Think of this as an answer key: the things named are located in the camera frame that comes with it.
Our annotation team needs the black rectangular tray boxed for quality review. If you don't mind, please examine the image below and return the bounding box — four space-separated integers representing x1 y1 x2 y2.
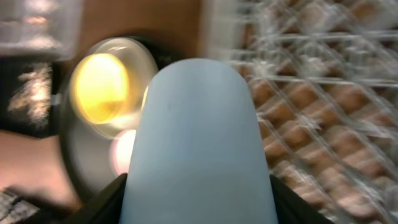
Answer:
1 57 63 139

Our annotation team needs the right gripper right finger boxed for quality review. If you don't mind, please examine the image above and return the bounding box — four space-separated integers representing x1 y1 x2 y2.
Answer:
269 174 333 224

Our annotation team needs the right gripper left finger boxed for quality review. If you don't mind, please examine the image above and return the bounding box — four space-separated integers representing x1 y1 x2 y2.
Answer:
62 173 127 224

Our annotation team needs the blue cup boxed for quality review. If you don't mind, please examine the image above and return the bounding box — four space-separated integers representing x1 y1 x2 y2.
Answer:
120 58 277 224

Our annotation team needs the pink cup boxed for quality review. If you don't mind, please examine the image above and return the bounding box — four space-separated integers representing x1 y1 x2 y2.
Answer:
109 129 136 175

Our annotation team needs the food scraps pile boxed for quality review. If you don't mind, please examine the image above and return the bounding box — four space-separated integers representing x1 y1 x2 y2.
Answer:
7 62 53 128

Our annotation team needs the yellow bowl with food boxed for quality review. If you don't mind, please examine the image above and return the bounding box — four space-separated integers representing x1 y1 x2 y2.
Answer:
69 54 144 124

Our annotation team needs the grey dishwasher rack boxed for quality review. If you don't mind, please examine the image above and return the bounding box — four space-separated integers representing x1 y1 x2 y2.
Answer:
202 0 397 223

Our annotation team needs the clear plastic bin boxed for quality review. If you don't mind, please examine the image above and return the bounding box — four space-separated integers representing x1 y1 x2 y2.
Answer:
1 0 83 60

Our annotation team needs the grey plate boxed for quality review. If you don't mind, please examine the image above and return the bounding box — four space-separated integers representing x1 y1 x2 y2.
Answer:
68 37 158 139

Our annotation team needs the round black tray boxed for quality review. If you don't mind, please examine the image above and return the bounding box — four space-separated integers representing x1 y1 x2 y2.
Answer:
57 35 184 202

